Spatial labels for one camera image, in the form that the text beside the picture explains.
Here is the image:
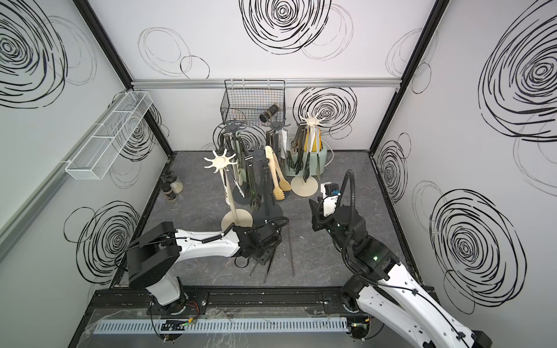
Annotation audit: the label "grey cable duct strip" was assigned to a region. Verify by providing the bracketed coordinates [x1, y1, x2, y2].
[93, 318, 349, 335]

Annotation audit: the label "black wire wall basket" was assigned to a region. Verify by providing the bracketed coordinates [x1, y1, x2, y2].
[220, 79, 287, 126]

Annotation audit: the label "small glass jar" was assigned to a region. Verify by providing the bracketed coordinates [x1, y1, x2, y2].
[168, 171, 184, 194]

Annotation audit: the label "yellow sponge toast slice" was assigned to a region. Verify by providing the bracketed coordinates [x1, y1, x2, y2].
[304, 128, 323, 152]

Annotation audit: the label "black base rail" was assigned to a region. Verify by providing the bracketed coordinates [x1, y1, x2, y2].
[84, 285, 364, 317]

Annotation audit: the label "wooden bamboo tongs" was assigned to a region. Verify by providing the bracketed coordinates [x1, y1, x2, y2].
[265, 146, 292, 201]

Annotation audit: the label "slim black tongs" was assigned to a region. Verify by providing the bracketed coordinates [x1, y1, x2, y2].
[248, 228, 296, 286]

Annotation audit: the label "steel wire tongs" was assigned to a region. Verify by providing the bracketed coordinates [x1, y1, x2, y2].
[217, 131, 234, 155]

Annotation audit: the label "black nylon tongs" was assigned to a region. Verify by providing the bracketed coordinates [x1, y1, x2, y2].
[245, 155, 261, 211]

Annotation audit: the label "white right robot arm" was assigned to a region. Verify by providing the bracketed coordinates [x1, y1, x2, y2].
[309, 197, 493, 347]

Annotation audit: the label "clear handled steel tongs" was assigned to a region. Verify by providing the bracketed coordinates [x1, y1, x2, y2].
[279, 128, 289, 172]

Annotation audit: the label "dark grey rack stand back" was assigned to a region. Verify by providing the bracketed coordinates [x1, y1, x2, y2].
[265, 121, 288, 153]

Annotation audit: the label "dark grey rack stand front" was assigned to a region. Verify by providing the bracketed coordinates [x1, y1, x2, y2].
[219, 121, 255, 208]

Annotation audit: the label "white handled slotted steel tongs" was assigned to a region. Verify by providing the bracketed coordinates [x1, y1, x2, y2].
[313, 127, 322, 181]

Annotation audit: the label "small steel tongs white tip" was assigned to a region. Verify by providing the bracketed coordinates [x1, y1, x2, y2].
[221, 169, 234, 207]

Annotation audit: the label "white wire wall basket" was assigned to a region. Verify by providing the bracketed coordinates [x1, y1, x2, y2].
[65, 91, 154, 181]

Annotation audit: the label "black slotted spatula tongs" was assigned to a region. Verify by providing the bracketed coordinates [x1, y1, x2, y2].
[287, 123, 307, 174]

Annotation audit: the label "tall cream utensil rack stand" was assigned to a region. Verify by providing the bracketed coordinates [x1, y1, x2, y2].
[204, 149, 253, 230]

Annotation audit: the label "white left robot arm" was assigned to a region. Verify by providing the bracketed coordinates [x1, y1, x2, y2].
[126, 217, 290, 308]

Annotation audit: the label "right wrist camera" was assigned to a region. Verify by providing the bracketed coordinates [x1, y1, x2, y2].
[321, 182, 341, 218]

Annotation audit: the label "dark grey rack stand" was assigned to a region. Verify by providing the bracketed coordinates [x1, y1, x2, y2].
[219, 121, 255, 208]
[252, 149, 283, 226]
[265, 121, 288, 153]

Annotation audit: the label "black pepper grinder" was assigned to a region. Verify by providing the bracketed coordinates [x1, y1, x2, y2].
[259, 103, 281, 123]

